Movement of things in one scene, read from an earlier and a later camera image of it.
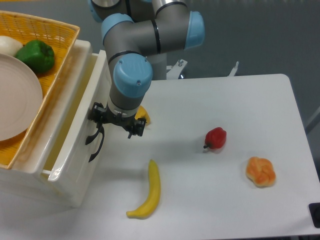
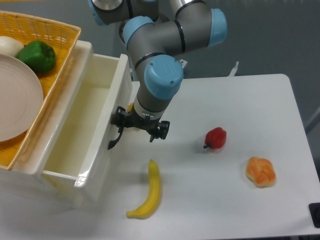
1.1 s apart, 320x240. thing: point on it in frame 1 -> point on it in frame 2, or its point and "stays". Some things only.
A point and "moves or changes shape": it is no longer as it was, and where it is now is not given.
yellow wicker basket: [58, 35] stays
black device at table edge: [314, 211] stays
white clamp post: [233, 70] stays
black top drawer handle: [90, 138] -> [112, 142]
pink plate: [21, 97] stays
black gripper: [99, 114] -> [132, 118]
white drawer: [67, 170] moves or changes shape
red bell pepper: [215, 138] stays
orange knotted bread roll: [260, 171] stays
